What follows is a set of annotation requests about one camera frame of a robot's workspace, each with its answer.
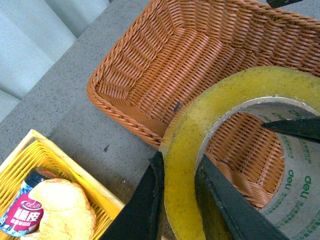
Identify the yellow woven basket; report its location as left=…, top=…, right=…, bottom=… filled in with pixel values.
left=0, top=129, right=124, bottom=240

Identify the brown wicker basket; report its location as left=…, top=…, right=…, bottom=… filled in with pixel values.
left=87, top=0, right=320, bottom=209

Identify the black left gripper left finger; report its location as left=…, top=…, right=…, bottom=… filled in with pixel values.
left=100, top=151, right=165, bottom=240

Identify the toy bread croissant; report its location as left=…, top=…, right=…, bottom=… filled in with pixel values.
left=21, top=178, right=96, bottom=240

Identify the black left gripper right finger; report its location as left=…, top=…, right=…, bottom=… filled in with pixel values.
left=194, top=155, right=287, bottom=240

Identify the white curtain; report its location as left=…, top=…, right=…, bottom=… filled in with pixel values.
left=0, top=0, right=111, bottom=120

